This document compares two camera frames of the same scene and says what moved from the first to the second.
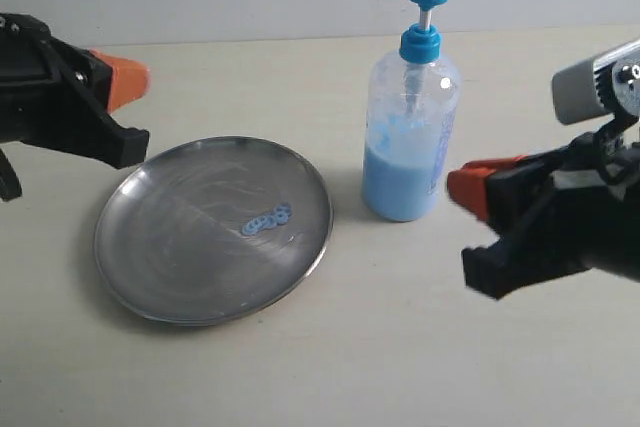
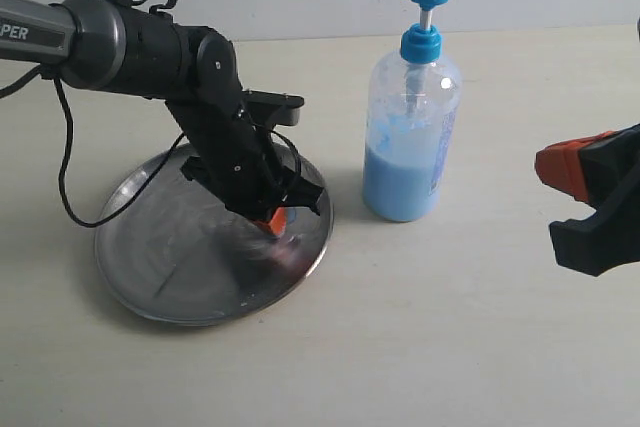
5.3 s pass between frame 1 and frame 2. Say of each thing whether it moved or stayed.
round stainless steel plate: stayed
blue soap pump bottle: stayed
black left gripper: moved
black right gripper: moved
